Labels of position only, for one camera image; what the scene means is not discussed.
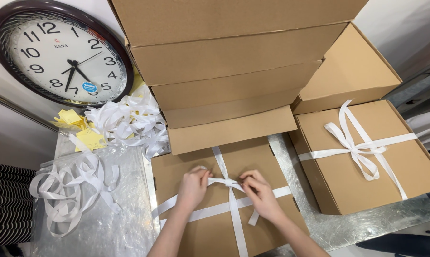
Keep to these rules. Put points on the person's left hand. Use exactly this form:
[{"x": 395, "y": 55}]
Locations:
[{"x": 191, "y": 189}]

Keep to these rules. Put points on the person's right hand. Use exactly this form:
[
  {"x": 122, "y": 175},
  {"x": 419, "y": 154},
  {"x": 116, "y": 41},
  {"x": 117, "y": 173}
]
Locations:
[{"x": 263, "y": 198}]

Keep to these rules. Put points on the white ribbon with unfinished knot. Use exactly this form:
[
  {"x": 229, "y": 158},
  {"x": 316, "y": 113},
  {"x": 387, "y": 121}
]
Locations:
[{"x": 233, "y": 210}]

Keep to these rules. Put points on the brown box with unfinished ribbon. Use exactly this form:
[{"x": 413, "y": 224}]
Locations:
[{"x": 261, "y": 160}]

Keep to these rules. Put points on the plain brown cardboard box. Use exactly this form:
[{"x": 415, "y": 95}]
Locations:
[
  {"x": 236, "y": 57},
  {"x": 350, "y": 67},
  {"x": 236, "y": 18},
  {"x": 232, "y": 91},
  {"x": 232, "y": 134},
  {"x": 232, "y": 112}
]

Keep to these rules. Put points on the brown box with tied bow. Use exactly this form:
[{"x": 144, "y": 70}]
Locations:
[{"x": 343, "y": 185}]

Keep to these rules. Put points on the heap of tangled white ribbons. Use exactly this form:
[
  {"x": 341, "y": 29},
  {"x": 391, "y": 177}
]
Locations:
[{"x": 129, "y": 121}]

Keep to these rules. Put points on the clear plastic bag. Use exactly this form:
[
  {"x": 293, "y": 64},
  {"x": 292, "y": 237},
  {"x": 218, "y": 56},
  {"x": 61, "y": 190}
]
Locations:
[{"x": 104, "y": 228}]

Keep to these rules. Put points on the white ribbon tied in bow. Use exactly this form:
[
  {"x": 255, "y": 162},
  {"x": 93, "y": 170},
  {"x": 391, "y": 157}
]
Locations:
[{"x": 352, "y": 147}]

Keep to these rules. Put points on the flat yellow paper note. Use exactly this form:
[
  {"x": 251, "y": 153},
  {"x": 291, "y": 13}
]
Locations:
[{"x": 90, "y": 140}]

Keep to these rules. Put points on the loose loops of white ribbon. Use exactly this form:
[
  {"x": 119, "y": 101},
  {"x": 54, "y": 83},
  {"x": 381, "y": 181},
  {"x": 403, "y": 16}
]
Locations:
[{"x": 75, "y": 185}]

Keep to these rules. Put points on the crumpled yellow paper note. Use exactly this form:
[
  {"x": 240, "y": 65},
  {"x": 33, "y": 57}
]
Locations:
[{"x": 69, "y": 117}]

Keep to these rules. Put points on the black white striped fabric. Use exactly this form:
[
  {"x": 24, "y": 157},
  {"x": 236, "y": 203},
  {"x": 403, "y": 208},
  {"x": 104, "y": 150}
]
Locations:
[{"x": 6, "y": 203}]

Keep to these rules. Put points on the round dark-framed wall clock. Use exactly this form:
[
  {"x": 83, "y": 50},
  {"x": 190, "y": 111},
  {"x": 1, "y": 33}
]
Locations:
[{"x": 58, "y": 53}]

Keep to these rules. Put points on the grey metal rail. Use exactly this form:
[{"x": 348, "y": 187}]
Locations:
[{"x": 18, "y": 109}]

